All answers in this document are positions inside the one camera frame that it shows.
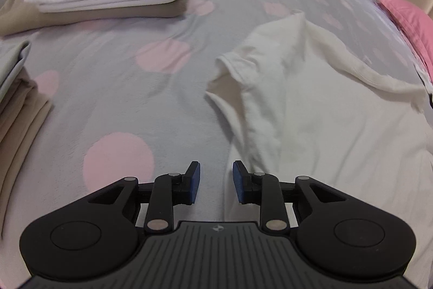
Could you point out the white t-shirt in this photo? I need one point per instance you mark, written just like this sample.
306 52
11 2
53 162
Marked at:
321 106

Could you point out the pink pillow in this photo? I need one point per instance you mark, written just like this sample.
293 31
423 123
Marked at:
411 18

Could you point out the grey folded garment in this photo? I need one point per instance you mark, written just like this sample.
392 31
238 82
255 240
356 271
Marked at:
12 65

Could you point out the tan folded garment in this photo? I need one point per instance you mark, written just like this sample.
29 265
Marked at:
101 15

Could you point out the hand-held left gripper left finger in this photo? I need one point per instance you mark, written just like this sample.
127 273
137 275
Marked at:
195 182

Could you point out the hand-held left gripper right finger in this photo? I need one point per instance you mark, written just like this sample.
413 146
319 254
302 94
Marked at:
237 182

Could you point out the beige folded garment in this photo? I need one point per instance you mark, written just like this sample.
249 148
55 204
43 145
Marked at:
20 119

